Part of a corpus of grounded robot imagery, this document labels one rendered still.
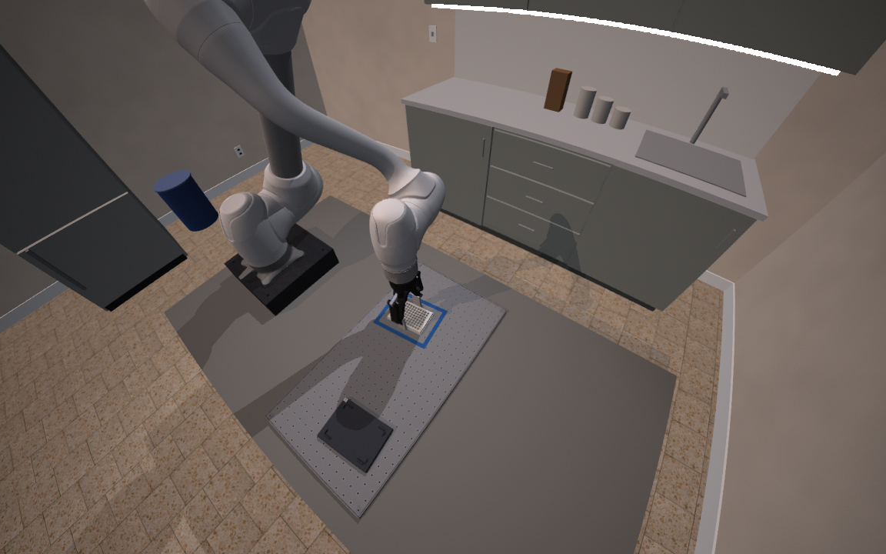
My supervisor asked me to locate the blue tape outline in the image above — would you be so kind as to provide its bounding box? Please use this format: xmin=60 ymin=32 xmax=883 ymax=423
xmin=373 ymin=299 xmax=448 ymax=349

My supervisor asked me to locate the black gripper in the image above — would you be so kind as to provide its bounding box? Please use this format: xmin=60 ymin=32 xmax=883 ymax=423
xmin=387 ymin=271 xmax=423 ymax=331

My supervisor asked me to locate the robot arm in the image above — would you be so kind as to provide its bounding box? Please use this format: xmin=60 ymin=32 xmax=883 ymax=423
xmin=143 ymin=0 xmax=445 ymax=287

